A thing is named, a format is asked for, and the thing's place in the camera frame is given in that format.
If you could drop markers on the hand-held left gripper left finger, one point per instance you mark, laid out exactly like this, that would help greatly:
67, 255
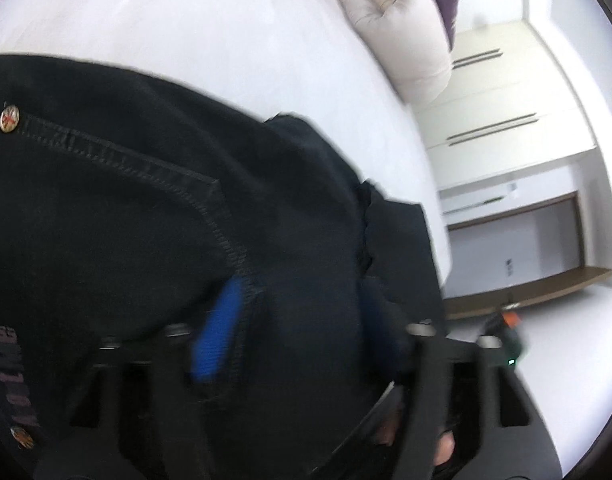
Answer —
218, 330

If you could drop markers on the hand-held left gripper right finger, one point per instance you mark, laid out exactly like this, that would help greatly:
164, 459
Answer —
381, 320

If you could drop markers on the black denim pants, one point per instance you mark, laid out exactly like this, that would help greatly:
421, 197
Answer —
135, 235

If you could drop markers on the white wardrobe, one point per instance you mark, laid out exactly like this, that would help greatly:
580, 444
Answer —
511, 90

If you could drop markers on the beige pillow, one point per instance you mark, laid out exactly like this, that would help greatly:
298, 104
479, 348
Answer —
401, 35

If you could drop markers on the bed with white sheet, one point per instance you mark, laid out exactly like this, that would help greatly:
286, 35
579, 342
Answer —
185, 20

